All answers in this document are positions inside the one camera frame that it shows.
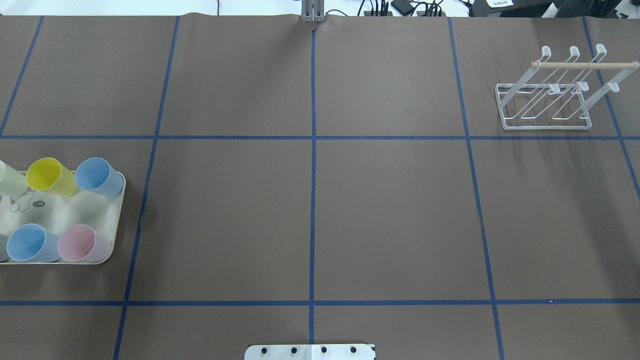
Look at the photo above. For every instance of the yellow plastic cup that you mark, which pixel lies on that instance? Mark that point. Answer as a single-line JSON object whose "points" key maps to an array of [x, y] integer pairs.
{"points": [[48, 175]]}

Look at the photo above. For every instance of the pale green plastic cup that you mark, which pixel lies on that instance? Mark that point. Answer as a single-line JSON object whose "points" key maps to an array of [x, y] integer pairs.
{"points": [[12, 182]]}

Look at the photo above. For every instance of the white wire cup rack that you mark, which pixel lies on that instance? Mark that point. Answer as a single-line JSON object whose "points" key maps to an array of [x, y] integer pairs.
{"points": [[558, 96]]}

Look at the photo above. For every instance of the grey aluminium post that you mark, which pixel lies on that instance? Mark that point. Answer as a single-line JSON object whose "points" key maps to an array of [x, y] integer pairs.
{"points": [[313, 11]]}

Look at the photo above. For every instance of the blue cup near rabbit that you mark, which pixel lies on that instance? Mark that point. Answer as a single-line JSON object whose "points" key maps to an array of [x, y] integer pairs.
{"points": [[96, 175]]}

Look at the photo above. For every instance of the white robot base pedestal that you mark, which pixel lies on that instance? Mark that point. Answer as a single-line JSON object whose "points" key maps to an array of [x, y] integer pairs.
{"points": [[331, 351]]}

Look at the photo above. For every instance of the blue cup by pink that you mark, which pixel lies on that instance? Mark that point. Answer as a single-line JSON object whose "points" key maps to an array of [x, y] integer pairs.
{"points": [[33, 243]]}

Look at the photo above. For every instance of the pink plastic cup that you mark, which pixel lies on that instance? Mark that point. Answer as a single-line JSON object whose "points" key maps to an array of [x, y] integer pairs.
{"points": [[81, 244]]}

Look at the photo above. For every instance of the cream plastic tray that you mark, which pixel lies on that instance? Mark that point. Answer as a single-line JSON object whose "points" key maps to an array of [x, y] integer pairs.
{"points": [[56, 214]]}

